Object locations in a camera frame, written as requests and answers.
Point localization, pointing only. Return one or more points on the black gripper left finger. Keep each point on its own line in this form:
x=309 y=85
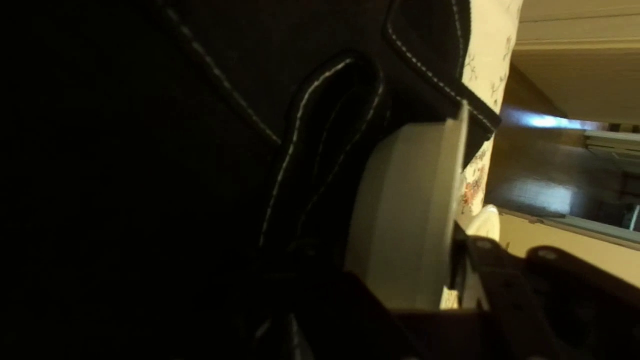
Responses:
x=332 y=327

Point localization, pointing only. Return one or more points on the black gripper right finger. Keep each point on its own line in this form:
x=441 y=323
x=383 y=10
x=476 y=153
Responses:
x=567 y=313

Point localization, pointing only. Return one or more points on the floral bedsheet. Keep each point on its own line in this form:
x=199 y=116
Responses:
x=491 y=47

